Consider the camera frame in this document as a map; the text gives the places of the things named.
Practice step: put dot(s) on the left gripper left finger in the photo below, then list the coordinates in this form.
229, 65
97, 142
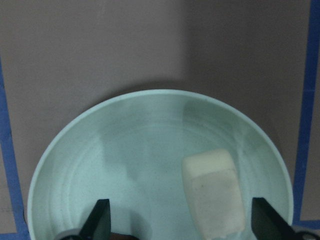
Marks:
96, 227

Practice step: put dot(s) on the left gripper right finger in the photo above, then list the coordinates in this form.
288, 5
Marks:
267, 224

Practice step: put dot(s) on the white steamed bun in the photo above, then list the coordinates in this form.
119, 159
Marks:
212, 190

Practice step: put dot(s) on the mint green plate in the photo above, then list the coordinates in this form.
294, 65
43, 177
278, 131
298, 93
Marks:
129, 150

